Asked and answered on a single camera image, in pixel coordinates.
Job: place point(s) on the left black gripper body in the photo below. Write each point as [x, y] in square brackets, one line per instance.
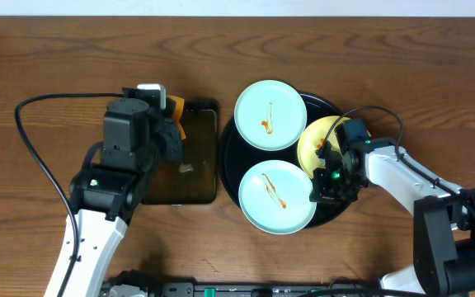
[171, 138]

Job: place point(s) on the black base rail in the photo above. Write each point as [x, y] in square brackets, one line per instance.
[188, 289]

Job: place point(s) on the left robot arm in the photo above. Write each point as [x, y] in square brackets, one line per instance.
[113, 181]

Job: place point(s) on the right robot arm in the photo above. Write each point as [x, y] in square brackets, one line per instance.
[443, 213]

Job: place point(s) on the light blue plate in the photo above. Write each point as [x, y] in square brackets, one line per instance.
[274, 197]
[270, 115]

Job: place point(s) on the yellow plate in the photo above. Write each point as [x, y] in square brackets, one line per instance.
[311, 140]

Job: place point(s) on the rectangular black water tray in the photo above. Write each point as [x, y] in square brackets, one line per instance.
[192, 180]

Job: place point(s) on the orange green sponge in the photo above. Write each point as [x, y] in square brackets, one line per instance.
[177, 111]

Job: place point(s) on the round black tray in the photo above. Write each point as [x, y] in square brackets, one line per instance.
[236, 156]

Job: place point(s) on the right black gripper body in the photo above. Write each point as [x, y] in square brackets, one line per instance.
[338, 185]

